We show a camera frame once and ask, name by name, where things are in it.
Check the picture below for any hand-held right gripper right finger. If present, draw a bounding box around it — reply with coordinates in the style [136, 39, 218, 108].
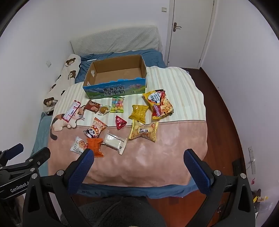
[183, 149, 256, 227]

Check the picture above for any panda print snack packet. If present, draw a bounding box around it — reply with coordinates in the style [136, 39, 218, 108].
[83, 128, 99, 139]

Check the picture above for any white textured pillow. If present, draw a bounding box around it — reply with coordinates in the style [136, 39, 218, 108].
[75, 26, 163, 57]

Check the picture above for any striped cat print blanket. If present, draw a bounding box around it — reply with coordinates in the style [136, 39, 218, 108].
[47, 65, 207, 188]

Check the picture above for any brown cookie packet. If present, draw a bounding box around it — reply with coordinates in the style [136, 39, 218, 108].
[84, 100, 101, 113]

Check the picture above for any small cake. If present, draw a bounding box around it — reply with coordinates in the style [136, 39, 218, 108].
[97, 105, 111, 116]

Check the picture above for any large yellow noodle packet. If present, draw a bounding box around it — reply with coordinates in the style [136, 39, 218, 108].
[142, 89, 174, 120]

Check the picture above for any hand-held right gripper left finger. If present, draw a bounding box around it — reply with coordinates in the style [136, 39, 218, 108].
[23, 148, 95, 227]

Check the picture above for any white wall cable cover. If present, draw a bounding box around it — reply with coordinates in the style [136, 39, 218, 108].
[248, 147, 256, 174]

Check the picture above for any cardboard box with blue print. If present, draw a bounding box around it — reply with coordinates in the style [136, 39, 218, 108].
[82, 54, 147, 100]

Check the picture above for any colourful candy bag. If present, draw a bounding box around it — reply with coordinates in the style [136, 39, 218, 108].
[110, 96, 125, 113]

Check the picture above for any small yellow chips packet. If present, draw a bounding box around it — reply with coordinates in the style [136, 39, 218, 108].
[128, 105, 149, 121]

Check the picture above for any red triangular snack packet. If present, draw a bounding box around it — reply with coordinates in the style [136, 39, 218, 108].
[115, 115, 127, 131]

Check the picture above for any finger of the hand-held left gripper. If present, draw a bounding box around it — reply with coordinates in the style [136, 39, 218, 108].
[0, 147, 51, 172]
[0, 143, 24, 166]

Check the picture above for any bear print long pillow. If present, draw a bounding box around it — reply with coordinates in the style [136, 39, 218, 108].
[42, 53, 82, 116]

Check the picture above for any yellow bun packet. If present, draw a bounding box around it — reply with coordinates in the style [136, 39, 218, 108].
[128, 120, 159, 143]

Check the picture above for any red white long snack packet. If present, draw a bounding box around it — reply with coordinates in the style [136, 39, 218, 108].
[64, 100, 81, 122]

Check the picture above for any white door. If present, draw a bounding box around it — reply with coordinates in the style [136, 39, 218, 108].
[168, 0, 217, 69]

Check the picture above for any orange red snack packet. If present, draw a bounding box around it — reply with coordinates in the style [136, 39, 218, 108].
[91, 117, 108, 136]

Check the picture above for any person's dark fleece clothing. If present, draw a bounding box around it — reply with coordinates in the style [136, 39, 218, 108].
[61, 195, 168, 227]

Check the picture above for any white cookie packet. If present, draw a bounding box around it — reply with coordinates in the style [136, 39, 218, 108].
[70, 136, 87, 155]

